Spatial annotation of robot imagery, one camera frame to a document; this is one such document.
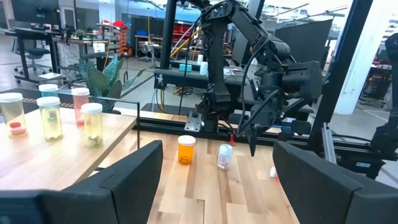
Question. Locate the yellow vial with red pills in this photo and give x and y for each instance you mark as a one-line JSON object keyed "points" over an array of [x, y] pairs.
{"points": [[12, 115]]}

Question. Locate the wooden shelf black metal frame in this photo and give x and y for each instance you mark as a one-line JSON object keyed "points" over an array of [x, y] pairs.
{"points": [[62, 161]]}

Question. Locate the silver metal bracket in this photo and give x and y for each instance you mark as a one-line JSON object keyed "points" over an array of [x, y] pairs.
{"points": [[192, 124]]}

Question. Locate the pink vial white cap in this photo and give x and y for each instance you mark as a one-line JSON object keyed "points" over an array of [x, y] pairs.
{"points": [[79, 105], [273, 172]]}

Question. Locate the white oblong object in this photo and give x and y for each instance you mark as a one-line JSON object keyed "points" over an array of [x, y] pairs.
{"points": [[203, 69]]}

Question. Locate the small clear bottle green label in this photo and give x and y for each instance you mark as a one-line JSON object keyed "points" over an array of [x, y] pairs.
{"points": [[224, 157]]}

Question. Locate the background black robot arm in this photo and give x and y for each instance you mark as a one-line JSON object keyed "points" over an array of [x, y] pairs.
{"points": [[387, 137]]}

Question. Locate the dark grey desk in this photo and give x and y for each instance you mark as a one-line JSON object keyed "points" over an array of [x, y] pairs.
{"points": [[174, 76]]}

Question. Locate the black office chair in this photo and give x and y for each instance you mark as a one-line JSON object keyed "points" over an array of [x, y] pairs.
{"points": [[35, 53]]}

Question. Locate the orange bottle white cap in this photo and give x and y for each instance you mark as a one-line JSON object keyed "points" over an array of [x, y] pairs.
{"points": [[186, 152]]}

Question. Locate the black mat with striped edge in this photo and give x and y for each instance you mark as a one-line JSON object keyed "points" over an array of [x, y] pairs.
{"points": [[31, 92]]}

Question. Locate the black standing desk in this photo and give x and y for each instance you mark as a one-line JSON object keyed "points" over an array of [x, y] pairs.
{"points": [[34, 32]]}

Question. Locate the teal box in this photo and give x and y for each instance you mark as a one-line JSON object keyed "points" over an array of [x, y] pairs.
{"points": [[185, 68]]}

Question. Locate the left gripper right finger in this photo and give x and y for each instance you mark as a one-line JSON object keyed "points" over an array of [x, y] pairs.
{"points": [[311, 193]]}

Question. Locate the pale blue vial white cap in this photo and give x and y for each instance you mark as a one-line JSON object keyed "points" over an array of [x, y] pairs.
{"points": [[48, 90]]}

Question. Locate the black aluminium rig frame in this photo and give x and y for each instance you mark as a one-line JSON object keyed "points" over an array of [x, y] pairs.
{"points": [[342, 62]]}

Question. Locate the snake plant in white pot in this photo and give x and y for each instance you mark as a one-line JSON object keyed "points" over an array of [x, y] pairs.
{"points": [[99, 84]]}

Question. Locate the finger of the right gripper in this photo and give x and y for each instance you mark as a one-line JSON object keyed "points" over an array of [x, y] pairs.
{"points": [[253, 140]]}

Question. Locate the red tool cabinet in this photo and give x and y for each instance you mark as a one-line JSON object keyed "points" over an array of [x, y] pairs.
{"points": [[182, 31]]}

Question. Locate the black computer monitor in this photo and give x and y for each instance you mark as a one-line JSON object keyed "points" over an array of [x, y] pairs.
{"points": [[34, 12]]}

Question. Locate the black partition screen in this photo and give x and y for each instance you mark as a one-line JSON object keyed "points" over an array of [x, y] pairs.
{"points": [[308, 40]]}

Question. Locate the yellow vial white cap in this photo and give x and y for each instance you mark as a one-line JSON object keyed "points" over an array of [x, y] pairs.
{"points": [[49, 121], [92, 127]]}

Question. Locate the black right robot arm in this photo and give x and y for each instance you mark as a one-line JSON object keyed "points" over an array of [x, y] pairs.
{"points": [[217, 62]]}

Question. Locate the white round pillar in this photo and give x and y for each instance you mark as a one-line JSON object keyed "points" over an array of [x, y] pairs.
{"points": [[367, 56]]}

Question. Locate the small red clip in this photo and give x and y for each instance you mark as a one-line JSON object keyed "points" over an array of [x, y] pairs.
{"points": [[232, 140]]}

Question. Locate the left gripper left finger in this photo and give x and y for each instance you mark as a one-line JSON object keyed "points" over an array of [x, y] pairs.
{"points": [[136, 186]]}

